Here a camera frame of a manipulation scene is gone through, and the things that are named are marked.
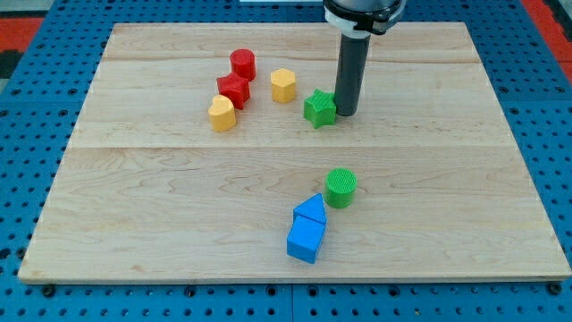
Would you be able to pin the light wooden board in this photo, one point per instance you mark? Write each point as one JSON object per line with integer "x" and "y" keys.
{"x": 148, "y": 193}

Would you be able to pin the yellow hexagon block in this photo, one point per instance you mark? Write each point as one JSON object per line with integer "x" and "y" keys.
{"x": 283, "y": 83}

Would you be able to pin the red star block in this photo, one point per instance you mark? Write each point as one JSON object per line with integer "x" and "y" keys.
{"x": 235, "y": 88}

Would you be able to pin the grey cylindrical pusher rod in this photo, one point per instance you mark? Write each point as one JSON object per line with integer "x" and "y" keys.
{"x": 350, "y": 71}

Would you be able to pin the blue cube block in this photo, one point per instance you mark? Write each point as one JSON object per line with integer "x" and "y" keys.
{"x": 305, "y": 238}

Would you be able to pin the blue triangle block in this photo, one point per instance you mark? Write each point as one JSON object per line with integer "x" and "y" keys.
{"x": 312, "y": 208}

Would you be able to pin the yellow heart block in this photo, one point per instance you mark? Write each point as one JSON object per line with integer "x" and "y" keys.
{"x": 222, "y": 113}

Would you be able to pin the red cylinder block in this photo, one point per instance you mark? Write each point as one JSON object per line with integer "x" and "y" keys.
{"x": 243, "y": 63}

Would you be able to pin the green star block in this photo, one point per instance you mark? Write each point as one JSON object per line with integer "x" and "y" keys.
{"x": 320, "y": 109}

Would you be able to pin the green cylinder block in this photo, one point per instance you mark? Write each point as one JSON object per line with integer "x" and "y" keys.
{"x": 340, "y": 185}

